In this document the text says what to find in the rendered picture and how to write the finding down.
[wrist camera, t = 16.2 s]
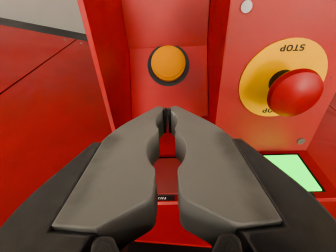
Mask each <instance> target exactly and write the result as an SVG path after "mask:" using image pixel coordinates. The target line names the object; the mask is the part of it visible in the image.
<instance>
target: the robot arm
mask: <svg viewBox="0 0 336 252"><path fill-rule="evenodd" d="M167 120H168V130H169V133H171V134H172V135H173V136H174V137H175V156H176V158H177V159H178V160H179V161H180V162H181V165H180V166H179V167H178V169H177V192H178V210H179V220H180V224H181V225H182V227H183V228H184V229H185V230H187V231H188V232H190V233H192V234H193V235H195V236H197V237H199V238H200V239H202V240H204V241H206V242H207V243H209V244H210V245H211V247H212V251H211V252H336V219H335V218H334V217H333V216H332V215H331V214H330V213H329V212H328V211H327V210H326V208H325V207H324V206H323V205H322V204H321V203H320V202H319V201H318V200H317V199H316V198H315V197H314V196H313V195H311V194H310V193H309V192H308V191H307V190H306V189H305V188H304V187H303V186H301V185H300V184H299V183H298V182H297V181H295V180H294V179H293V178H292V177H290V176H289V175H288V174H286V173H285V172H284V171H283V170H281V169H280V168H279V167H277V166H276V165H275V164H274V163H272V162H271V161H270V160H268V159H267V158H266V157H264V156H263V155H262V154H261V153H259V152H258V151H257V150H255V149H254V148H253V147H252V146H250V145H249V144H248V143H246V142H245V141H244V140H243V139H241V138H232V137H231V136H230V135H228V134H227V133H226V132H225V131H223V130H222V129H221V128H219V127H218V126H216V125H215V124H213V123H211V122H210V121H208V120H206V119H204V118H202V117H200V116H197V115H195V114H193V113H191V112H189V111H187V110H185V109H183V108H181V107H179V106H172V107H168V108H166V107H161V106H157V107H154V108H153V109H151V110H149V111H147V112H145V113H143V114H141V115H140V116H138V117H136V118H134V119H132V120H130V121H128V122H127V123H125V124H123V125H122V126H120V127H119V128H117V129H116V130H114V131H113V132H112V133H111V134H109V135H108V136H107V137H106V138H105V139H104V140H103V141H102V142H93V143H92V144H90V145H89V146H88V147H87V148H86V149H84V150H83V151H82V152H81V153H80V154H78V155H77V156H76V157H75V158H74V159H72V160H71V161H70V162H69V163H68V164H66V165H65V166H64V167H63V168H62V169H60V170H59V171H58V172H57V173H56V174H54V175H53V176H52V177H51V178H50V179H48V180H47V181H46V182H45V183H44V184H43V185H41V186H40V187H39V188H38V189H37V190H36V191H34V192H33V193H32V194H31V195H30V196H29V197H28V198H27V199H26V200H25V201H24V202H23V203H22V204H21V205H20V206H19V207H18V208H17V209H16V210H15V211H14V212H13V213H12V214H11V216H10V217H9V218H8V219H7V220H6V221H5V222H4V224H3V225H2V226H1V227H0V252H127V251H128V246H129V244H130V243H131V242H133V241H135V240H136V239H138V238H139V237H141V236H143V235H144V234H146V233H147V232H149V231H150V230H151V229H152V228H153V227H154V226H155V224H156V218H157V207H158V194H157V183H156V172H155V168H154V167H153V165H154V163H155V162H156V161H157V160H158V159H159V157H160V142H159V139H160V138H161V137H162V136H163V134H164V133H167Z"/></svg>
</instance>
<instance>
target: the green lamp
mask: <svg viewBox="0 0 336 252"><path fill-rule="evenodd" d="M264 157H266V158H267V159H268V160H270V161H271V162H272V163H273V164H275V165H276V166H277V167H279V168H280V169H281V170H282V171H284V172H285V173H286V174H288V175H289V176H290V177H291V178H293V179H294V180H295V181H296V182H298V183H299V184H300V185H301V186H302V187H304V188H305V189H306V190H307V191H322V189H321V187H320V186H319V185H318V183H317V182H316V180H315V179H314V178H313V176H312V175H311V173H310V172H309V171H308V169H307V168H306V166H305V165H304V163H303V162H302V161H301V159H300V158H299V156H298V155H297V154H293V155H264Z"/></svg>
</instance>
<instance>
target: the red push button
mask: <svg viewBox="0 0 336 252"><path fill-rule="evenodd" d="M268 87H269V91H268V94H267V104H268V107H269V108H270V109H271V110H272V111H273V112H275V113H276V114H278V115H280V116H285V117H290V116H296V115H299V114H301V113H304V112H305V111H307V110H309V109H310V108H311V107H312V106H314V105H315V104H316V103H317V101H318V100H319V99H320V97H321V95H322V93H323V89H324V83H323V81H322V79H321V77H320V75H319V74H318V73H317V72H315V71H314V70H311V69H307V68H301V69H295V70H286V69H285V70H281V71H278V72H277V73H275V74H274V75H273V76H272V77H271V79H270V80H269V83H268Z"/></svg>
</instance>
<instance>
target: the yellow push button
mask: <svg viewBox="0 0 336 252"><path fill-rule="evenodd" d="M185 66H186V60H185V56H184V54H183V53H182V51H181V50H180V49H178V48H177V47H175V46H172V45H165V46H162V47H160V48H158V49H157V50H156V51H155V52H154V54H153V56H152V58H151V68H152V70H153V73H154V74H155V76H156V77H157V78H159V79H160V80H162V81H165V82H172V81H175V80H177V79H178V78H179V77H180V76H181V75H182V74H183V72H184V70H185Z"/></svg>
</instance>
